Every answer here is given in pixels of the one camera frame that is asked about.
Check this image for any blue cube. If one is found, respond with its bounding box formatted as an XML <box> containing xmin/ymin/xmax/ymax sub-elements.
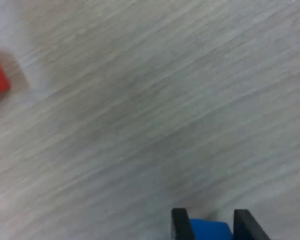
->
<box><xmin>189</xmin><ymin>218</ymin><xmax>235</xmax><ymax>240</ymax></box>

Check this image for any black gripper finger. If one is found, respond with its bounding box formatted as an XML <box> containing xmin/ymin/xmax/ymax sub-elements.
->
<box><xmin>171</xmin><ymin>207</ymin><xmax>197</xmax><ymax>240</ymax></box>
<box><xmin>233</xmin><ymin>208</ymin><xmax>272</xmax><ymax>240</ymax></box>

